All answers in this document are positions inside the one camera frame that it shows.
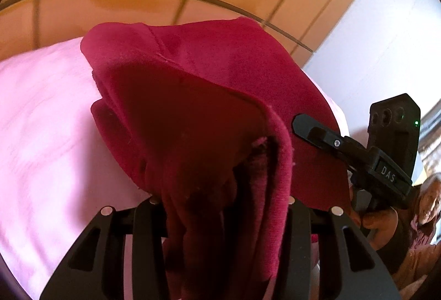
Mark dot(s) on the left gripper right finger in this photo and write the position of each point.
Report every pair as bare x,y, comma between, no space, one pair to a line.
349,267

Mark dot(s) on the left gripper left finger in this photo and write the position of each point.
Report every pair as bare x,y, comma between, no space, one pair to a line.
93,268

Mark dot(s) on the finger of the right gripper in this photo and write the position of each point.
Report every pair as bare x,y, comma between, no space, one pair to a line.
313,132

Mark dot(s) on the dark red garment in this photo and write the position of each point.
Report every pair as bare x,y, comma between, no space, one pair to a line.
200,116

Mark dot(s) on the person's right hand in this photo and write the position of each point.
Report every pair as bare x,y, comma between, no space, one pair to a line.
382,224

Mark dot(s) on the person's face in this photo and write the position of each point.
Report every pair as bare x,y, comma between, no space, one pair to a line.
429,199

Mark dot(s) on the patterned pink blanket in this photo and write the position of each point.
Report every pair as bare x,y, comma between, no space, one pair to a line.
416,266

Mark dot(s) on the pink bed sheet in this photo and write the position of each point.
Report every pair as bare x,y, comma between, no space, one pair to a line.
56,171

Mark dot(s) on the black camera box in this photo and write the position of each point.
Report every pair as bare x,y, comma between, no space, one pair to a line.
394,128

